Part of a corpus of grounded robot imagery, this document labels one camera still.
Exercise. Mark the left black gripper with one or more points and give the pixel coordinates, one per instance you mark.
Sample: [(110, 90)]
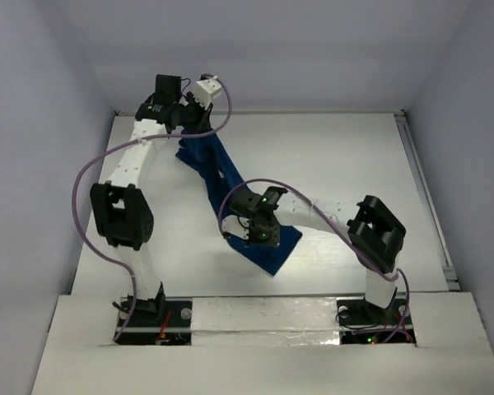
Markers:
[(198, 123)]

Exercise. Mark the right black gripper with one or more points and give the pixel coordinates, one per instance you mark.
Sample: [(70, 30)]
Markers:
[(272, 242)]

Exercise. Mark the blue t shirt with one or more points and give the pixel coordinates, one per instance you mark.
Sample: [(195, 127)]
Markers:
[(229, 195)]

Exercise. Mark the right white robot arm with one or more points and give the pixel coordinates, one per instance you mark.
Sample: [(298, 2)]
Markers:
[(368, 228)]

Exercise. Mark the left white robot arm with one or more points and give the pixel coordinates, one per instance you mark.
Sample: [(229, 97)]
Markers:
[(122, 214)]

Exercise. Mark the silver foil strip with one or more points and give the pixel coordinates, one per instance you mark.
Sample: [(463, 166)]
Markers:
[(265, 321)]

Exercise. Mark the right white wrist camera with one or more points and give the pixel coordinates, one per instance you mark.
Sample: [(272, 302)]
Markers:
[(236, 226)]

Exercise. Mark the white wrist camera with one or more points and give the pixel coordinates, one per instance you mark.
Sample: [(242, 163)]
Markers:
[(205, 91), (236, 226)]

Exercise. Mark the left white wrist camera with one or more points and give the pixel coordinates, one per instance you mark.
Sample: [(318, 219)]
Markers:
[(205, 91)]

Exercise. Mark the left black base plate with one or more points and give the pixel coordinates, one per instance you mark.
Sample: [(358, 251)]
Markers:
[(173, 329)]

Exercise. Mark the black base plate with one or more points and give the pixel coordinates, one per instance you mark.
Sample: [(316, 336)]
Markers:
[(173, 329), (361, 323)]

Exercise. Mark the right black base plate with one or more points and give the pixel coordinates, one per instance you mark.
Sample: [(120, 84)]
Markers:
[(361, 323)]

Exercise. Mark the aluminium side rail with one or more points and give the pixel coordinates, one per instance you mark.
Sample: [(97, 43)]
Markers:
[(423, 191)]

